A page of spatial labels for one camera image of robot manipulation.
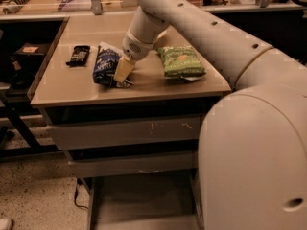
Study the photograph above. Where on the blue chip bag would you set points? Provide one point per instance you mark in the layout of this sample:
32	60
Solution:
106	63

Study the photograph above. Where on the white shoe tip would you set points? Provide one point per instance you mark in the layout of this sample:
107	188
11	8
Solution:
6	224

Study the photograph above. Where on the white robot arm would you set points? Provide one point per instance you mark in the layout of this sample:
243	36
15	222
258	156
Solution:
253	142

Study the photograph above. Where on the green chip bag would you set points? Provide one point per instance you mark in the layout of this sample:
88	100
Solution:
181	62

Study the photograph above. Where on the top grey drawer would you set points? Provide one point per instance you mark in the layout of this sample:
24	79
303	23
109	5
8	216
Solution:
125	132

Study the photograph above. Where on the grey drawer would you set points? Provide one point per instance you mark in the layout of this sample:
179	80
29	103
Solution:
149	163
145	201
125	132

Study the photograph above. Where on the middle grey drawer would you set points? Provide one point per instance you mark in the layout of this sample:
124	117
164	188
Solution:
149	163

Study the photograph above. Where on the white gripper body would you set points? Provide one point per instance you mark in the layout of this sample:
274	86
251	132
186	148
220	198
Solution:
135	48

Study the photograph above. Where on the black snack bar wrapper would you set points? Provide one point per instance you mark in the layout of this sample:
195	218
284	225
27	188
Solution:
79	56

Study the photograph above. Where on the black box under bench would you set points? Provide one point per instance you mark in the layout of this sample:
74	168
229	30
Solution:
31	55

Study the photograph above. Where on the bottom grey drawer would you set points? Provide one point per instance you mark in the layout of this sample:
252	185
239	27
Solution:
145	201

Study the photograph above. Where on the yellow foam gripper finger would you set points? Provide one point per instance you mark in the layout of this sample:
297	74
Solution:
124	68

